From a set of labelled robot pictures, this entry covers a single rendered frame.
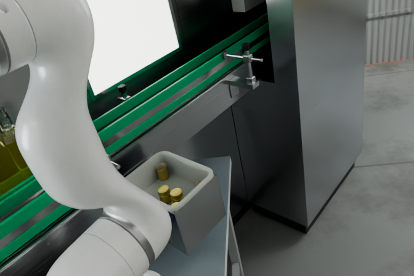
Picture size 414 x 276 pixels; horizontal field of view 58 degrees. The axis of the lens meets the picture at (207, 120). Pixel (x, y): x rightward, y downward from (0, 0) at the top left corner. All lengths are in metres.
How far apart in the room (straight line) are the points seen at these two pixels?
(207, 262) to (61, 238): 0.42
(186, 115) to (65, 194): 0.80
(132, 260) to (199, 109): 0.80
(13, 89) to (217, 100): 0.68
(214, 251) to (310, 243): 1.03
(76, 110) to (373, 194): 2.08
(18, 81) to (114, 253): 0.66
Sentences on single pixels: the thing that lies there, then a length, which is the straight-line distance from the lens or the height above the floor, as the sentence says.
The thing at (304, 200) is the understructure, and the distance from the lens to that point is 1.94.
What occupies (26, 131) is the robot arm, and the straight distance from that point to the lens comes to 0.52.
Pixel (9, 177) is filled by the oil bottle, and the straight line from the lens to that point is 1.04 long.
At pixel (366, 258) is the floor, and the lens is 2.10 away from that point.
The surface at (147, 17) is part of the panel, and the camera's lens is 1.36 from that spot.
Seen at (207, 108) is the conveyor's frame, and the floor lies 0.99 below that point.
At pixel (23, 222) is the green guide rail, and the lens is 0.97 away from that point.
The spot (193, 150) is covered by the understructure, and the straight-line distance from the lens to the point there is 1.70.
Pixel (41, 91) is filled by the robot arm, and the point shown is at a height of 1.48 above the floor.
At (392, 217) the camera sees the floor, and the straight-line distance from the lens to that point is 2.30.
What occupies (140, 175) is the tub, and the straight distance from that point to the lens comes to 1.13.
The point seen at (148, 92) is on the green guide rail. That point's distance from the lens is 1.28.
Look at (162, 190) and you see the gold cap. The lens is 1.06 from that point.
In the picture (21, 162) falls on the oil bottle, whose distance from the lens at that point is 1.03.
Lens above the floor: 1.66
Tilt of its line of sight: 31 degrees down
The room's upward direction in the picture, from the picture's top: 13 degrees counter-clockwise
